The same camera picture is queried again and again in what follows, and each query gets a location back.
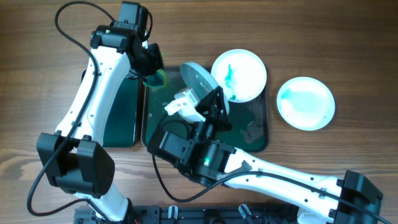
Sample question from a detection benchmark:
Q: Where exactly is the small black water tray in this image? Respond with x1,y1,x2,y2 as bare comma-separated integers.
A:
73,78,141,147

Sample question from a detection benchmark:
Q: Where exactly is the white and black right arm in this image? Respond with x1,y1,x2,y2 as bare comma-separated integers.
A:
174,87,383,223

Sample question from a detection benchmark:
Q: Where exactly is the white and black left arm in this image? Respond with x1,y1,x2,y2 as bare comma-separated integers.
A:
27,22,163,223

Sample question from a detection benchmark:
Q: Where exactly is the white plate with green stain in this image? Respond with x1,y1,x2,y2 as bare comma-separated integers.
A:
180,62,229,114

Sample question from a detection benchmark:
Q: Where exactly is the green and yellow sponge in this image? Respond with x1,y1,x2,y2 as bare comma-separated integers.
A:
143,69,169,89

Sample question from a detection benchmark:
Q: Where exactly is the large dark serving tray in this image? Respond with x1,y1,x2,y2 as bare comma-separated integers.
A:
141,67,269,153

